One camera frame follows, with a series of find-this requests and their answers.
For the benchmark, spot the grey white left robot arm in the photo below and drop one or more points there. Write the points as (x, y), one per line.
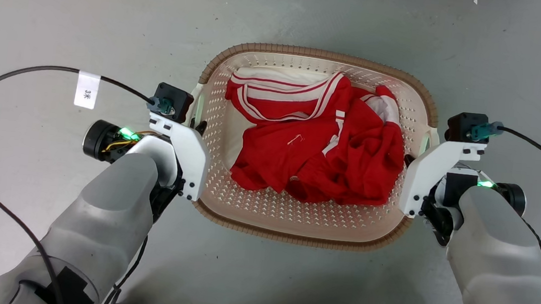
(108, 215)

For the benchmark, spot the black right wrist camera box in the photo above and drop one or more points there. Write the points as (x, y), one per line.
(464, 126)

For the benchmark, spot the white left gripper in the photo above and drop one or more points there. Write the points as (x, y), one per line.
(192, 159)

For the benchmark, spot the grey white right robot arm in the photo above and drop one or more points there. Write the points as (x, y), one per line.
(497, 246)

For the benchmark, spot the white brown-rimmed laundry basket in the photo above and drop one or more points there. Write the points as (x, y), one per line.
(264, 212)

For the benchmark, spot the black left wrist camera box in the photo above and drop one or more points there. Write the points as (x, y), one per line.
(175, 101)

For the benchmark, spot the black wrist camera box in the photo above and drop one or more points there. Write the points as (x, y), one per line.
(175, 101)
(464, 126)

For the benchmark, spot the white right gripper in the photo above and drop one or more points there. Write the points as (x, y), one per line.
(420, 183)

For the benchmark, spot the red white-striped garment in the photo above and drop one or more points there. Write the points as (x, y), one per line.
(290, 154)

